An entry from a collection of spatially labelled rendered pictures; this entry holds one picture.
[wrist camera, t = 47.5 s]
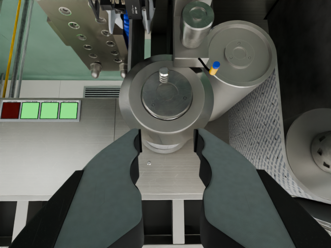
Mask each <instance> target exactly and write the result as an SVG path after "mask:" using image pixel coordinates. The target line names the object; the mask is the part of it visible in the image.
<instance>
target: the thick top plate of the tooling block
mask: <svg viewBox="0 0 331 248"><path fill-rule="evenodd" d="M36 2H37V3H38V4H39V6H40V7H41V8H42V10H43V11H44V12H45V13H46V15H47V16H48V17H49V19H50V20H51V21H52V23H53V24H54V25H55V26H56V28H57V29H58V30H59V32H60V33H61V34H62V36H63V37H64V38H65V40H66V41H67V42H68V43H69V45H70V46H71V47H72V49H73V50H74V51H75V53H76V54H77V55H78V56H79V58H80V59H81V60H82V62H83V63H84V64H85V65H86V67H87V68H88V69H89V70H90V69H91V66H90V64H91V63H98V64H100V65H101V66H102V68H101V71H120V67H119V64H121V63H127V64H128V56H121V55H120V52H119V49H118V47H117V44H116V41H115V39H114V36H113V33H112V34H111V33H110V32H109V21H108V13H107V11H106V10H105V11H102V9H101V7H100V8H99V20H97V19H96V17H95V15H94V13H93V10H92V8H91V6H90V4H89V1H88V0H39V1H36Z"/></svg>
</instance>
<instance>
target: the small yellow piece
mask: <svg viewBox="0 0 331 248"><path fill-rule="evenodd" d="M198 60H199V61H200V62H201V63H202V65H203V66H204V68H205V69H206V70H207V71H208V72H209V73H210V74H211V75H215V73H216V72H217V70H218V68H219V66H220V63H219V62H214V64H213V65H212V67H211V69H209V68H208V67H207V66H206V65H205V64H204V62H203V61H202V59H201V58H198Z"/></svg>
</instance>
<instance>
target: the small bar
mask: <svg viewBox="0 0 331 248"><path fill-rule="evenodd" d="M113 36H114V39H115V41H116V44H117V47H118V49H119V52H120V55H121V56H128V48H129V47H128V44H127V40H126V36H125V33H124V29H113Z"/></svg>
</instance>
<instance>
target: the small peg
mask: <svg viewBox="0 0 331 248"><path fill-rule="evenodd" d="M168 80H169V69H168V68H167V67H165V66H163V67H161V68H160V69H159V81H160V82H161V83H162V84H166V83H167V82H168Z"/></svg>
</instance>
